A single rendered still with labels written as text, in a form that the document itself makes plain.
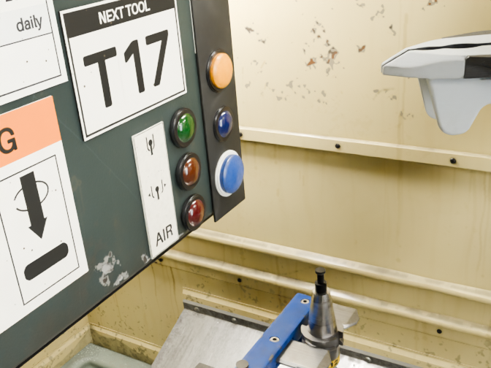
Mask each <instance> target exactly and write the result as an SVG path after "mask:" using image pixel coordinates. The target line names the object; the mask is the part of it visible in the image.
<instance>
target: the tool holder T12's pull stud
mask: <svg viewBox="0 0 491 368"><path fill-rule="evenodd" d="M325 272H326V269H325V268H324V267H317V268H315V273H316V274H317V280H316V281H315V292H316V293H318V294H324V293H326V292H327V281H326V280H325V279H324V274H325Z"/></svg>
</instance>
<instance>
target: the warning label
mask: <svg viewBox="0 0 491 368"><path fill-rule="evenodd" d="M87 271H88V265H87V261H86V257H85V251H84V247H83V241H82V237H81V233H80V227H79V223H78V219H77V212H76V209H75V202H74V198H73V194H72V188H71V184H70V180H69V173H68V170H67V166H66V159H65V155H64V149H63V145H62V141H61V135H60V131H59V127H58V121H57V117H56V111H55V107H54V103H53V97H52V96H48V97H46V98H43V99H40V100H38V101H35V102H32V103H30V104H27V105H24V106H22V107H19V108H17V109H14V110H11V111H9V112H6V113H3V114H1V115H0V333H2V332H3V331H5V330H6V329H8V328H9V327H11V326H12V325H13V324H14V323H16V322H18V321H19V320H20V319H21V318H23V317H24V316H26V315H28V314H29V313H30V312H31V311H33V310H34V309H36V308H37V307H38V306H40V305H41V304H43V303H44V302H46V301H47V300H48V299H49V298H51V297H52V296H54V295H55V294H57V293H58V292H59V291H61V290H62V289H64V288H65V287H67V286H68V285H69V284H70V283H72V282H74V281H75V280H76V279H78V278H79V277H80V276H82V275H84V274H85V273H86V272H87Z"/></svg>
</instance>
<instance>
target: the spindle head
mask: <svg viewBox="0 0 491 368"><path fill-rule="evenodd" d="M98 1H104V0H53V7H54V11H55V15H56V22H57V26H58V33H59V37H60V41H61V48H62V53H63V57H64V63H65V67H66V74H67V78H68V81H66V82H64V83H60V84H58V85H54V86H52V87H49V88H46V89H44V90H41V91H38V92H36V93H33V94H30V95H27V96H24V97H22V98H19V99H16V100H14V101H10V102H8V103H6V104H2V105H0V115H1V114H3V113H6V112H9V111H11V110H14V109H17V108H19V107H22V106H24V105H27V104H30V103H32V102H35V101H38V100H40V99H43V98H46V97H48V96H52V97H53V103H54V107H55V111H56V117H57V121H58V127H59V131H60V135H61V141H62V145H63V149H64V155H65V159H66V166H67V170H68V173H69V180H70V184H71V188H72V194H73V198H74V202H75V209H76V212H77V219H78V223H79V227H80V233H81V237H82V241H83V247H84V251H85V257H86V261H87V265H88V271H87V272H86V273H85V274H84V275H82V276H80V277H79V278H78V279H76V280H75V281H74V282H72V283H70V284H69V285H68V286H67V287H65V288H64V289H62V290H61V291H59V292H58V293H57V294H55V295H54V296H52V297H51V298H49V299H48V300H47V301H46V302H44V303H43V304H41V305H40V306H38V307H37V308H36V309H34V310H33V311H31V312H30V313H29V314H28V315H26V316H24V317H23V318H21V319H20V320H19V321H18V322H16V323H14V324H13V325H12V326H11V327H9V328H8V329H6V330H5V331H3V332H2V333H0V368H21V367H22V366H23V365H24V364H25V363H27V362H28V361H29V360H31V359H32V358H33V357H35V356H36V355H37V354H38V353H39V352H41V351H42V350H43V349H45V348H46V347H47V346H48V345H49V344H50V343H52V342H53V341H55V340H56V339H57V338H59V337H60V336H61V335H62V334H63V333H64V332H66V331H67V330H68V329H70V328H71V327H73V326H74V325H75V324H76V323H77V322H78V321H80V320H81V319H82V318H84V317H85V316H87V314H89V313H90V312H91V311H92V310H94V309H95V308H96V307H98V306H99V305H100V304H101V303H102V302H104V301H105V300H106V299H108V298H109V297H110V296H112V295H113V294H114V293H115V292H116V291H118V290H119V289H120V288H122V287H123V286H124V285H126V284H127V283H128V282H129V281H130V280H132V279H133V278H134V277H136V276H137V275H138V274H139V273H141V272H142V271H143V270H144V269H146V268H147V267H149V266H150V265H151V264H152V263H153V262H154V261H156V260H157V259H158V258H160V257H161V256H163V255H164V254H165V253H166V252H167V251H168V250H170V249H171V248H173V247H174V246H175V245H176V244H178V243H179V242H180V241H181V240H182V239H184V238H185V237H187V236H188V235H189V234H190V233H192V231H188V230H186V229H185V228H184V226H183V223H182V219H181V213H182V209H183V205H184V203H185V201H186V200H187V198H189V197H190V195H192V194H194V193H197V194H200V195H201V196H202V197H203V198H204V200H205V204H206V213H205V219H204V221H203V223H204V222H205V221H206V220H208V219H209V218H210V217H212V216H213V206H212V199H211V192H210V179H209V172H208V160H207V152H206V145H205V133H204V126H203V118H202V105H201V98H200V92H199V78H198V71H197V59H196V53H195V48H194V35H193V28H192V21H191V8H190V1H189V0H176V4H177V11H178V22H179V29H180V41H181V47H182V54H183V66H184V72H185V79H186V91H187V93H185V94H182V95H180V96H178V97H176V98H174V99H172V100H170V101H168V102H166V103H164V104H161V105H159V106H157V107H155V108H153V109H152V110H149V111H147V112H145V113H143V114H141V115H138V116H137V117H135V118H132V119H131V120H128V121H127V122H125V123H122V124H120V125H118V126H116V127H114V128H112V129H110V130H108V131H105V132H103V133H101V134H99V135H97V136H95V137H93V138H91V139H89V140H87V141H83V138H82V134H81V130H80V123H79V119H78V114H77V108H76V104H75V97H74V92H73V88H72V81H71V77H70V73H69V66H68V62H67V58H66V51H65V47H64V40H63V36H62V32H61V24H60V20H59V16H58V11H61V10H65V9H71V8H74V7H79V6H83V5H86V4H92V3H95V2H98ZM183 107H185V108H189V109H190V110H191V111H192V112H193V113H194V115H195V118H196V121H197V130H196V134H195V137H194V139H193V141H192V142H191V144H190V145H189V146H188V147H177V146H176V145H175V144H174V143H173V141H172V138H171V136H170V124H171V120H172V117H173V115H174V114H175V113H176V111H177V110H179V109H180V108H183ZM161 121H162V122H163V124H164V135H165V140H166V146H167V157H168V162H169V168H170V178H171V183H172V194H173V199H174V205H175V215H176V221H177V227H178V237H179V239H177V240H176V241H175V242H174V243H172V244H171V245H170V246H169V247H168V248H166V249H165V250H163V251H162V252H161V253H160V254H158V255H157V256H156V257H155V258H153V259H152V258H151V255H150V250H149V244H148V236H147V231H146V226H145V218H144V212H143V208H142V199H141V194H140V186H139V180H138V176H137V167H136V162H135V157H134V148H133V144H132V136H134V135H135V134H138V133H140V132H141V131H144V130H146V129H148V128H150V127H151V126H153V125H155V124H157V123H159V122H161ZM187 152H192V153H196V154H197V155H198V156H199V159H200V161H201V165H202V171H201V176H200V179H199V182H198V183H197V185H196V186H195V187H194V188H193V189H192V190H190V191H185V190H182V189H181V188H180V187H179V185H178V183H177V180H176V169H177V165H178V162H179V160H180V158H181V157H182V156H183V155H184V154H185V153H187Z"/></svg>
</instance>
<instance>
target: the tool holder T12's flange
mask: <svg viewBox="0 0 491 368"><path fill-rule="evenodd" d="M336 323H337V327H338V330H337V332H336V333H335V334H334V335H332V336H331V337H327V338H318V337H314V336H312V335H311V334H309V333H308V330H307V326H304V325H302V326H301V336H302V342H303V343H306V344H309V345H312V346H314V347H318V348H323V349H326V350H328V351H329V352H330V355H332V354H335V353H337V352H338V349H337V348H336V347H337V346H338V345H342V346H343V344H344V338H343V324H342V323H341V322H340V321H339V320H337V319H336Z"/></svg>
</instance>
